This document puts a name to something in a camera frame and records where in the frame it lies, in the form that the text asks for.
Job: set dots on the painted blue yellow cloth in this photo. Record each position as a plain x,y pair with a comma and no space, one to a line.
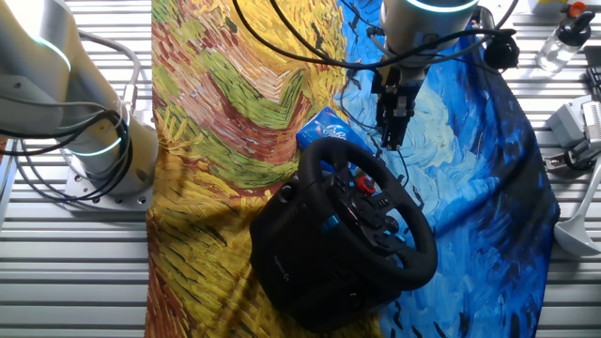
225,94

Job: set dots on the white yellow plastic object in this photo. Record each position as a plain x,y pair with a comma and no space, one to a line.
549,4

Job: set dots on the grey plastic box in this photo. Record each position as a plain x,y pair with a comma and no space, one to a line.
565,124

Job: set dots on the silver vented device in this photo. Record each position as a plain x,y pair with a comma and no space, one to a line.
592,119

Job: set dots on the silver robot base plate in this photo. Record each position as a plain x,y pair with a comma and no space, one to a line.
117,202

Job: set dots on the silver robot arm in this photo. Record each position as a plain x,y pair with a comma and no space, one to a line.
47,70

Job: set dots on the black wheel base housing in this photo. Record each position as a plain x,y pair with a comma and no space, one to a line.
291,253

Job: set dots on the black keyboard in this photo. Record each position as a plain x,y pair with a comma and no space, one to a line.
595,82

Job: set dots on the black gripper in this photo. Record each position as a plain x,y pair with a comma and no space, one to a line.
396,89

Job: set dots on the metal clamp bracket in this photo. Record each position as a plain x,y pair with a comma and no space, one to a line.
556,162

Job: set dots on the clear spray bottle black cap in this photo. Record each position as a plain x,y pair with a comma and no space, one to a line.
559,47

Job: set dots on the blue tissue pack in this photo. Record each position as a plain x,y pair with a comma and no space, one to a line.
324,129

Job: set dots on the black steering wheel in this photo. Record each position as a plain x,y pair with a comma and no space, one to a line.
328,150

